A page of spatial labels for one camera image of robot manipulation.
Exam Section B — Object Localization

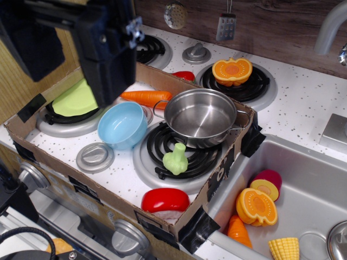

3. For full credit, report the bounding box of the orange pumpkin half on burner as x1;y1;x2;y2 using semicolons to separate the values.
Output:
212;58;253;87

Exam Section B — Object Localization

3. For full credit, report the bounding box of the silver stove knob back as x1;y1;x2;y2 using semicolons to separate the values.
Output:
182;43;211;64

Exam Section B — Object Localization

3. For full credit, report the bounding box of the front left black burner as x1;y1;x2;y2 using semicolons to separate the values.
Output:
36;102;107;138

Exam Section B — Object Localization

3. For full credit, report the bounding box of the red toy cheese wedge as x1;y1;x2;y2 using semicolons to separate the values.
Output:
141;188;190;219

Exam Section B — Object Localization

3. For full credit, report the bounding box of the stainless steel pot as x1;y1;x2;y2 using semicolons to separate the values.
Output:
152;88;251;148

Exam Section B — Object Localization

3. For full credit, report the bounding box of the grey faucet base block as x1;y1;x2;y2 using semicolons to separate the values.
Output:
319;113;346;154

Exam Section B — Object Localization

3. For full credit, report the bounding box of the light blue plastic bowl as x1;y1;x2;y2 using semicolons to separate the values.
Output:
98;102;147;150

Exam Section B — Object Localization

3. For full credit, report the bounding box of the red peach half toy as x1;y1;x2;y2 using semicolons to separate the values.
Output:
249;169;282;202

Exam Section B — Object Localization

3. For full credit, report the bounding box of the hanging silver spatula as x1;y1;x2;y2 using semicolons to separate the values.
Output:
216;0;236;41

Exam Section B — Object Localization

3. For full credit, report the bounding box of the back right black burner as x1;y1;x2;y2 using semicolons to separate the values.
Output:
196;64;278;112

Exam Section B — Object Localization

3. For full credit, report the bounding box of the silver pot lid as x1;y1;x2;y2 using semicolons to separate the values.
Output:
326;221;346;260

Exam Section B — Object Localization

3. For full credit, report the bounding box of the silver stove knob front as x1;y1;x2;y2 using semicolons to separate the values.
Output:
76;142;115;174

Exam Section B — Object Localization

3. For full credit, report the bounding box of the orange toy carrot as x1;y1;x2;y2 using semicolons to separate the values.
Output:
120;90;173;109

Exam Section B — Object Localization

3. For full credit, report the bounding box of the light green toy broccoli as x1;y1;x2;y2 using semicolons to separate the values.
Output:
163;142;189;176

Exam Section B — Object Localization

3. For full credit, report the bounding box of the silver oven knob right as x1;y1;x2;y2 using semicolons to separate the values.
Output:
111;219;150;258

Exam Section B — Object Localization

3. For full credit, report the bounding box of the hanging silver strainer spoon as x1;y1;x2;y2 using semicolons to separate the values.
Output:
164;1;188;30

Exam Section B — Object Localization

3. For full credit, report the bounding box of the back left black burner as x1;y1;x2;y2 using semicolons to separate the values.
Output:
137;35;173;70

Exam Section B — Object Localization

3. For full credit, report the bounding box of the silver stove knob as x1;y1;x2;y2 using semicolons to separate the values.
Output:
76;142;115;174
182;43;211;64

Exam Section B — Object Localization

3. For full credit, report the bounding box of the orange carrot in sink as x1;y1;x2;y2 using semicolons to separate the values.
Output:
227;215;253;249

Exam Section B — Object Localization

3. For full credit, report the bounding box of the orange toy bottom left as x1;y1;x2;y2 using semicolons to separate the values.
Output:
52;238;74;255

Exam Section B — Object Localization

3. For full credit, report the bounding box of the silver oven knob left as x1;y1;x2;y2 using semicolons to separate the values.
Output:
19;162;50;193

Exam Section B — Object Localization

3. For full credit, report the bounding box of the silver sink basin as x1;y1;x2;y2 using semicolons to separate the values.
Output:
209;135;346;259

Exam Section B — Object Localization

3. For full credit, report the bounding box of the black cable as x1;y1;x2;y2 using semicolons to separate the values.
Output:
0;226;56;260

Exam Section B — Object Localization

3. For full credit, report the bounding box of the silver oven knob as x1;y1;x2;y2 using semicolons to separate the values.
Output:
111;219;150;258
19;162;50;193

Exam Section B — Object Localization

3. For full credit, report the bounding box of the light green plastic plate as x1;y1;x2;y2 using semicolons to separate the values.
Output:
52;79;99;117

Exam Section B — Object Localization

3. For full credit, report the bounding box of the orange pumpkin half in sink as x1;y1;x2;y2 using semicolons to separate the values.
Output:
236;188;278;226

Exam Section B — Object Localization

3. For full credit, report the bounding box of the grey faucet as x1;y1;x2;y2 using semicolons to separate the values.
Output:
314;1;346;55

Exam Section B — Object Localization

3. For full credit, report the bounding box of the yellow toy corn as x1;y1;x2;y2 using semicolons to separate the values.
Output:
268;237;300;260

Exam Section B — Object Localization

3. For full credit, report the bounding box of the red toy pepper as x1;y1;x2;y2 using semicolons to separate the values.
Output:
172;71;196;83

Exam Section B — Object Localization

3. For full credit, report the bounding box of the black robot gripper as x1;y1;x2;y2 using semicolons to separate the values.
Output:
1;1;145;108

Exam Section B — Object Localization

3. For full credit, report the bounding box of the brown cardboard fence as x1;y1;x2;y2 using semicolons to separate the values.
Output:
5;68;257;253

